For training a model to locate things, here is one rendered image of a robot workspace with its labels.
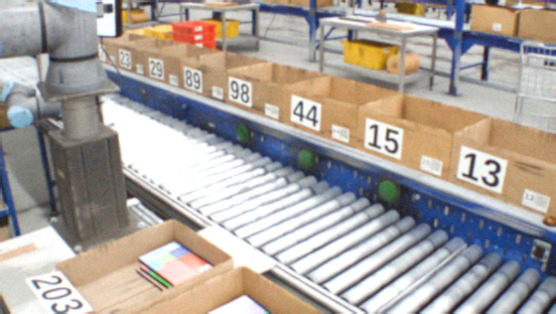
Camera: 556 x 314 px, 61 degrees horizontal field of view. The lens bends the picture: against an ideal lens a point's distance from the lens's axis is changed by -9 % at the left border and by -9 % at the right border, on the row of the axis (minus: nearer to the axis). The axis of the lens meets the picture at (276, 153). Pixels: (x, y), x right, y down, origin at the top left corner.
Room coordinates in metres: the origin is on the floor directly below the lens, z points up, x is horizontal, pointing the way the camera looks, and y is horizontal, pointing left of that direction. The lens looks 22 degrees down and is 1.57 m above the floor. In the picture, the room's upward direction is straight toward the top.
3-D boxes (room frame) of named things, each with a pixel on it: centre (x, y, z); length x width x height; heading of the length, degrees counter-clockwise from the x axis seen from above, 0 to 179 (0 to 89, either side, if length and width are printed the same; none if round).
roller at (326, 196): (1.56, -0.05, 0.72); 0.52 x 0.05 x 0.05; 132
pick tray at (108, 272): (1.07, 0.34, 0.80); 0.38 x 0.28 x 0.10; 134
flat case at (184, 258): (1.15, 0.27, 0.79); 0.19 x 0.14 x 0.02; 46
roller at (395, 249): (1.27, -0.31, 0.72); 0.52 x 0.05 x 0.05; 132
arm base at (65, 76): (1.41, 0.59, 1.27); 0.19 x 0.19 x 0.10
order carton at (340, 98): (2.00, -0.27, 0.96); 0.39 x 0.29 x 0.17; 42
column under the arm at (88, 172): (1.42, 0.59, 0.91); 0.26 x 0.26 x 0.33; 42
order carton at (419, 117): (1.71, -0.53, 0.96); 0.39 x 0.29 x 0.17; 42
